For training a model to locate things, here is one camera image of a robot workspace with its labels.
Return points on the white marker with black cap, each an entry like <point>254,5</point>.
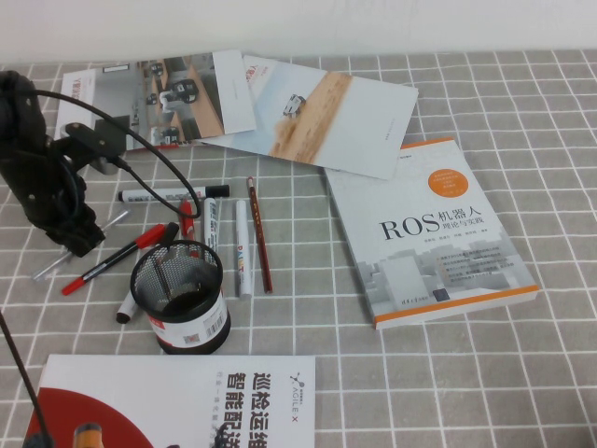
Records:
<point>140,196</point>

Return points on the black mesh pen holder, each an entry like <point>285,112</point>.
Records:
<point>196,326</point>

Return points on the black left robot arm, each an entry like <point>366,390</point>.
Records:
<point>18,112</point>

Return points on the brochure with desert vehicle photo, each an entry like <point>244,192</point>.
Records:
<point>336,116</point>

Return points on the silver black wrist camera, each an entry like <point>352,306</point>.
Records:
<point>100,142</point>

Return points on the short red pen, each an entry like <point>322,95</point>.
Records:
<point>187,226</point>

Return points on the dark red pencil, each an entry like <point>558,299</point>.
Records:
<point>259,233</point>

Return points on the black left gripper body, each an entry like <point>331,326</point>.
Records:
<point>42,186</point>

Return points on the white marker with blue print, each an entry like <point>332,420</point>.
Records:
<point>211,224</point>

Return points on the white orange ROS book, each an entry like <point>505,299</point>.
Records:
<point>420,261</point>

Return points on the brochure with office robot photo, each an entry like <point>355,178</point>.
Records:
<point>196,93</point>

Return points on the grey white checked tablecloth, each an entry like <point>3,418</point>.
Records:
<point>466,373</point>

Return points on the clear silver pen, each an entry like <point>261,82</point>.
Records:
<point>46,270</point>

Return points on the white paint marker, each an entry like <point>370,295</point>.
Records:
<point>243,247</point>

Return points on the white red AgileX brochure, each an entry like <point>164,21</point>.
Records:
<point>186,396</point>

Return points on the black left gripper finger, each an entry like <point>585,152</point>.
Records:
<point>58,235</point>
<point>88,233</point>

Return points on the red and black pen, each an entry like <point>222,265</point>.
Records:
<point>112,259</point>

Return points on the white marker with dark ends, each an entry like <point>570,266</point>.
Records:
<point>126,310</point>

